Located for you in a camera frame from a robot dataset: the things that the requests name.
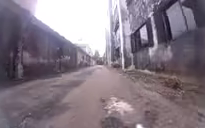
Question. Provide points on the distant trees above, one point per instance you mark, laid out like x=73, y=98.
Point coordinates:
x=96, y=56

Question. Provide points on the distant white building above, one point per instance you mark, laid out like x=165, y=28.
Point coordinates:
x=85, y=53

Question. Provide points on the reddish brown dirt road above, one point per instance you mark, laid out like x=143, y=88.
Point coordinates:
x=86, y=103

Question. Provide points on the grey weathered building, dark windows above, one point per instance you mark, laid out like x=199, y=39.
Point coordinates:
x=163, y=36

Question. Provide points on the dark stained low building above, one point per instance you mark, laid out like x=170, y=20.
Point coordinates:
x=36, y=50

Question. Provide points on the robot's own part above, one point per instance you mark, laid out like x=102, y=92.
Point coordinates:
x=139, y=126

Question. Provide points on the heap of debris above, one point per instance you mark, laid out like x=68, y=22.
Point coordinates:
x=173, y=82

